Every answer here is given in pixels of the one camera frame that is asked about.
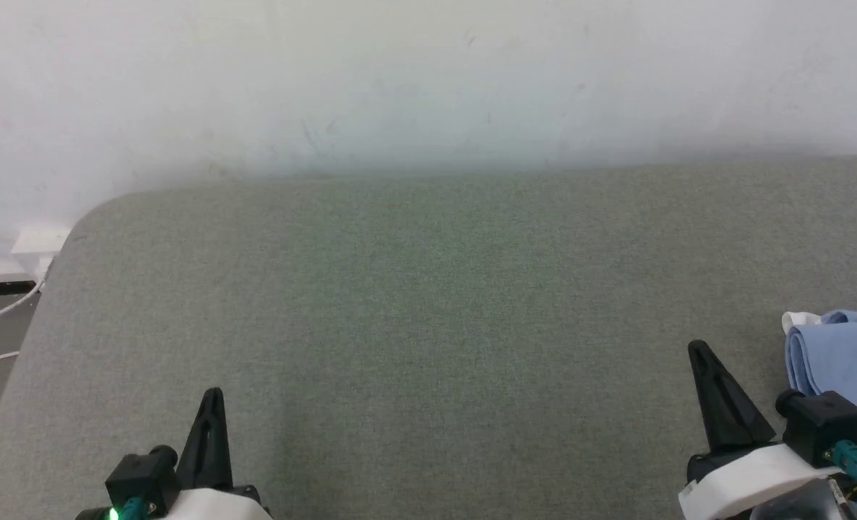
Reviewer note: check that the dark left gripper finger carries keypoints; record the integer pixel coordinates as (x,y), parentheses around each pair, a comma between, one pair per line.
(208,448)

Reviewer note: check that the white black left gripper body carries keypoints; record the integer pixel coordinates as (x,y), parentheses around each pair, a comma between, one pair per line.
(215,507)

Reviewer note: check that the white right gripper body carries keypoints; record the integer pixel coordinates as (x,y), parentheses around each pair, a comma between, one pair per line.
(754,480)

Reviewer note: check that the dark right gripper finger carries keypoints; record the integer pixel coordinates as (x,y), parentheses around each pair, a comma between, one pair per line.
(728,408)

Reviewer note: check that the light blue white garment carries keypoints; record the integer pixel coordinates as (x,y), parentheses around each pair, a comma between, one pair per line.
(847,354)

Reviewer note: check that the grey-green fabric sofa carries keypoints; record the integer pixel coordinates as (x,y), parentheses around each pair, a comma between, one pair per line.
(428,325)

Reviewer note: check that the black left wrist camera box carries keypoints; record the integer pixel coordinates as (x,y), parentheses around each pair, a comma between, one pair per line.
(139,477)

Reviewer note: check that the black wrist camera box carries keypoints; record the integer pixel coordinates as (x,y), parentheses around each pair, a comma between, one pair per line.
(139,477)
(826,426)

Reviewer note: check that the teal left camera connector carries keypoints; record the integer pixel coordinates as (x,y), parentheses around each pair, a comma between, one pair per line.
(132,510)

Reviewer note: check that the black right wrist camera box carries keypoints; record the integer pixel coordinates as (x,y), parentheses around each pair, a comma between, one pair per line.
(826,426)

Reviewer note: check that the white wall outlet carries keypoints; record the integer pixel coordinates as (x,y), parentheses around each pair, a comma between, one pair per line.
(38,242)

